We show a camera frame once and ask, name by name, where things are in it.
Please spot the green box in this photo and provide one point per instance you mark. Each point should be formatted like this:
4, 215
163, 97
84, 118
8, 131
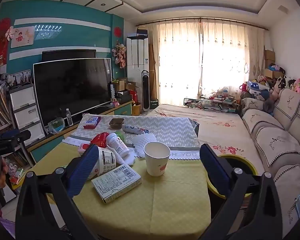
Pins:
154, 103

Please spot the small blue and red box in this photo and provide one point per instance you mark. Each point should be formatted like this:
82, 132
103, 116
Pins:
92, 122

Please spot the white printed wrapper tube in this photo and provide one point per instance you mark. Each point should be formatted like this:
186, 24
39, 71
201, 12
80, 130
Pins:
133, 129

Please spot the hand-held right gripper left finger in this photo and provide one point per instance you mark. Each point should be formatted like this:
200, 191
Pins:
82, 171

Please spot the artificial flower bunch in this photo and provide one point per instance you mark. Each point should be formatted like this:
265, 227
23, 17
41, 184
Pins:
119, 53

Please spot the black tower fan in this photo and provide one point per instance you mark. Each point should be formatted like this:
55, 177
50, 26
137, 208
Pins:
146, 92

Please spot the pink carton box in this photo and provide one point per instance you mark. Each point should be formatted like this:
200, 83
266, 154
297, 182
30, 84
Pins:
83, 148

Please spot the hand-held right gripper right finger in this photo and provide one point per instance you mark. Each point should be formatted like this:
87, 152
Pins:
215, 170

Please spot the white paper cup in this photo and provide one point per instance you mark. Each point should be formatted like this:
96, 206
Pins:
156, 160

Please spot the red snack packet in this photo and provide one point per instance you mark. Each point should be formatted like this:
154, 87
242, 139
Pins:
100, 139

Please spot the grey chevron cloth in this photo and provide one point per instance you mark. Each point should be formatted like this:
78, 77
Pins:
165, 130

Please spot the clear water bottle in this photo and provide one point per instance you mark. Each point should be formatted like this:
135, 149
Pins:
69, 117

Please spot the round red wall decoration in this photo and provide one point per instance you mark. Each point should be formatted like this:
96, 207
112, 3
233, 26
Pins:
117, 31

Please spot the glass coffee table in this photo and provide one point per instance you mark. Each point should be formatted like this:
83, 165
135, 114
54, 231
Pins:
210, 103

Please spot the bookshelf with books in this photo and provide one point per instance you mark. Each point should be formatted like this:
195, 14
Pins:
0, 115

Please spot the teal television stand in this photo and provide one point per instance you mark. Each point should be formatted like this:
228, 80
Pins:
120, 111

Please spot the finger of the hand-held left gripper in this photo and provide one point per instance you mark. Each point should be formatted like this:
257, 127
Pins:
21, 135
5, 148

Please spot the white green-label drink bottle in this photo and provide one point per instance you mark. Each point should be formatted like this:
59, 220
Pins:
118, 145

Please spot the white standing air conditioner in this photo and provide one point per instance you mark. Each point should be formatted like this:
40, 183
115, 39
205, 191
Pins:
137, 55

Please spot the barcode-printed carton box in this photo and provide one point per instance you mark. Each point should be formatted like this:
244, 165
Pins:
117, 183

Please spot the sheer cream curtain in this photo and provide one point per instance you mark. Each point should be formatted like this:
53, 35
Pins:
185, 62

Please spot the clear plastic container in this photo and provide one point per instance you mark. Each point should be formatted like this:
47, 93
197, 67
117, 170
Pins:
56, 126

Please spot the red paper fan decoration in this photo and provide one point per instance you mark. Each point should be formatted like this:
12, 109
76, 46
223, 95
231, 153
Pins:
2, 27

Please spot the yellow round bin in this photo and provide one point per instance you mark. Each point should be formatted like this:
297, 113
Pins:
236, 161

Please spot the wooden curtain rod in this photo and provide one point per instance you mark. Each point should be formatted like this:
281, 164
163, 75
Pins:
175, 20

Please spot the pile of plush toys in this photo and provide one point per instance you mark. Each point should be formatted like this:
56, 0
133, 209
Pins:
277, 85

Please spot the white instant food cup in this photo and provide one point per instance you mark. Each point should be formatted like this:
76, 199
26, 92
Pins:
105, 161

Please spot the white towel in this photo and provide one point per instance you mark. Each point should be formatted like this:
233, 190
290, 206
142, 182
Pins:
146, 142

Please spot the white plastic drawer cabinet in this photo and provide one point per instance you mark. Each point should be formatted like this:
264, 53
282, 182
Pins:
26, 115

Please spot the yellow bucket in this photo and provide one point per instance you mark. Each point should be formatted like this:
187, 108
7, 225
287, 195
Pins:
136, 109

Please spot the black tall box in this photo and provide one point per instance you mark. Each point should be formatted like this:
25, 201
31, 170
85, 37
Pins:
111, 91

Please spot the large flat television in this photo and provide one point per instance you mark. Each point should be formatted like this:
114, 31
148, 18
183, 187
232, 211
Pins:
72, 90

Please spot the cartoon wall poster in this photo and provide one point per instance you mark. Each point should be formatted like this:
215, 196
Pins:
22, 37

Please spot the open cardboard box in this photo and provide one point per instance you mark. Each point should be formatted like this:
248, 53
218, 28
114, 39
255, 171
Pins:
132, 86

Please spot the beige sofa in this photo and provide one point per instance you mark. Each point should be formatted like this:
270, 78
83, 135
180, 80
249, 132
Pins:
272, 140

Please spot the row of small photos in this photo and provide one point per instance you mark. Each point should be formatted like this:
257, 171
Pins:
21, 77

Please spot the floral bed sheet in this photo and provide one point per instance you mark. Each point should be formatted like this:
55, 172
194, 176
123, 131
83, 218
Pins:
215, 120

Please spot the brown plastic tray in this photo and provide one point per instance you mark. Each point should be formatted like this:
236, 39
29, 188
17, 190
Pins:
116, 123

